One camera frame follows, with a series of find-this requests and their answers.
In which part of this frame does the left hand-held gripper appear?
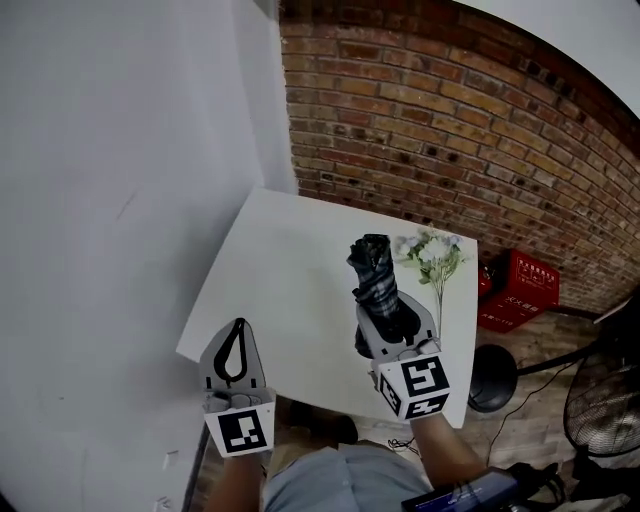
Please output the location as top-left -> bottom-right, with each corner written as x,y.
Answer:
198,317 -> 277,459

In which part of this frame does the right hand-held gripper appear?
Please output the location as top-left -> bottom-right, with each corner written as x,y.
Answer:
354,294 -> 451,421

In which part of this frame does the dark plaid umbrella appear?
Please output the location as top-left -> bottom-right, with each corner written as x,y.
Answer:
344,232 -> 426,359

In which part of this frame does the person's right forearm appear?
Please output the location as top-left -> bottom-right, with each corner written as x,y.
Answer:
409,412 -> 486,489

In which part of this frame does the person's left forearm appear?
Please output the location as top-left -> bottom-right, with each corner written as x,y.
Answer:
222,452 -> 267,512

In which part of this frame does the white artificial flower bouquet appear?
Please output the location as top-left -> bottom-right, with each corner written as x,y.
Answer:
391,225 -> 474,331

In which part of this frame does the black standing fan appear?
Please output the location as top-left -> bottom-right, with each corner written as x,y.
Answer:
468,287 -> 640,474

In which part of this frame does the white table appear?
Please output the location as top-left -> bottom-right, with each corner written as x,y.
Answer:
175,187 -> 480,430

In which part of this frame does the person's black right shoe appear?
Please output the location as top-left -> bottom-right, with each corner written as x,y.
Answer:
310,414 -> 359,446

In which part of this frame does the red fire extinguisher box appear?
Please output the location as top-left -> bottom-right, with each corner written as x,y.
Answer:
477,248 -> 561,335

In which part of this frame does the person's light grey clothing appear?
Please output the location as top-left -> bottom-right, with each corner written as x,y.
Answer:
262,442 -> 434,512

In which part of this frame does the black screen device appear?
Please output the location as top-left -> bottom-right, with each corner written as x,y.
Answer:
401,469 -> 524,512

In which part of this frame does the black fan cable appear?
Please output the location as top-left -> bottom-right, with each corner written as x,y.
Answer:
487,357 -> 581,451

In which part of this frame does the black strap bag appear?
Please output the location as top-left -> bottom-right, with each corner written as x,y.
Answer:
504,462 -> 567,512

